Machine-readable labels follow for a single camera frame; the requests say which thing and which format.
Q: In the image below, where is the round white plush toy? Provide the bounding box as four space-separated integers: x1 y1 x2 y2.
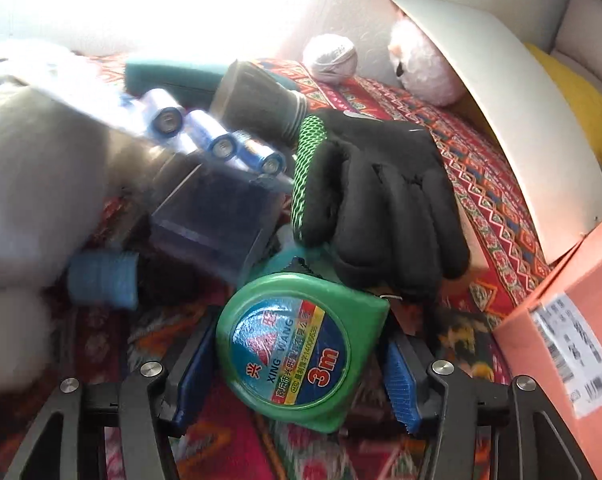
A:
0 42 142 398

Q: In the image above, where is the orange cardboard box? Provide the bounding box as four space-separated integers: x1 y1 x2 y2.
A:
492 215 602 480

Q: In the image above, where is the red patterned tablecloth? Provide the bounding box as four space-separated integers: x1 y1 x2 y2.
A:
56 52 554 480

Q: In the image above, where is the teal case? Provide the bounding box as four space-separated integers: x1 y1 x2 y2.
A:
124 56 233 97

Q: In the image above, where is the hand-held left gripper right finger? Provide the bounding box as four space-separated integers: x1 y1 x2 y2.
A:
383 331 598 480

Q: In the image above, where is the black glove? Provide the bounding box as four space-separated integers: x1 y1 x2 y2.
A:
291 108 472 304

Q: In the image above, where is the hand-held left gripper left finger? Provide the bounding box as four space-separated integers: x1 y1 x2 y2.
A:
3 306 222 480

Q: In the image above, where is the white ball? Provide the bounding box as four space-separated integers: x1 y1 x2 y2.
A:
302 33 358 84

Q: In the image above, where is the blue battery blister pack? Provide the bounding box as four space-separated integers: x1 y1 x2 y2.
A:
31 80 295 195

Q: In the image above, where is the yellow pillow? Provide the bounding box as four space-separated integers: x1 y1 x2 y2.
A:
524 42 602 167

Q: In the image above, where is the white fluffy toy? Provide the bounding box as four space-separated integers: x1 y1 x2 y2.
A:
387 16 468 107

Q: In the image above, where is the clear plastic box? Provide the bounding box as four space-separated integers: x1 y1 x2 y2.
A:
150 162 283 282

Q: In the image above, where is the green tape measure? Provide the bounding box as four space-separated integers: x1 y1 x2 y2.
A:
215 257 392 436

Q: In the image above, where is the grey metal cup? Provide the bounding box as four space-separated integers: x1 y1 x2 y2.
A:
210 59 310 152

